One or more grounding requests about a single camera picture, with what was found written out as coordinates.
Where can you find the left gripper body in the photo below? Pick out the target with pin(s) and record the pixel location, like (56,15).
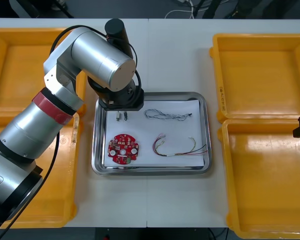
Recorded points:
(125,103)

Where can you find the round red circuit board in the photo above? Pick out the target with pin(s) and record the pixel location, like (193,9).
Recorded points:
(120,140)

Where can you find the black chair leg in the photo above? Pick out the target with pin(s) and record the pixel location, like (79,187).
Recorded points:
(65,8)

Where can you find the white paper sheet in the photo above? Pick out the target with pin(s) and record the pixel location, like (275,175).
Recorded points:
(146,130)

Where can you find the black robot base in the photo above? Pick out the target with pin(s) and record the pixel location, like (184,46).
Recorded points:
(152,233)

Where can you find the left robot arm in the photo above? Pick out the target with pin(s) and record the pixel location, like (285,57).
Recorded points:
(97,57)

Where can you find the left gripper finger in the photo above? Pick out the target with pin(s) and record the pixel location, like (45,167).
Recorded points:
(125,116)

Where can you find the yellow-orange plastic bin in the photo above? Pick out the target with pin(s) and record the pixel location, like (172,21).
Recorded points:
(265,200)
(265,62)
(15,75)
(62,187)

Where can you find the steel tray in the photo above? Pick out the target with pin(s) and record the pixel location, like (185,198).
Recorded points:
(150,171)

